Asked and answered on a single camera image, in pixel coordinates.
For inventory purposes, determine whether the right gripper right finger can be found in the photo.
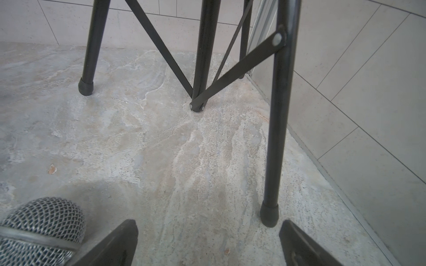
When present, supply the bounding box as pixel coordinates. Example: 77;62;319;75
279;219;343;266

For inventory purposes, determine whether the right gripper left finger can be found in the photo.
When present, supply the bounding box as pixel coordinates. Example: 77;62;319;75
68;219;139;266

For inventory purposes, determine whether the black perforated music stand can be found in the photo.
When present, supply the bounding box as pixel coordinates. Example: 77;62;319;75
78;0;303;228

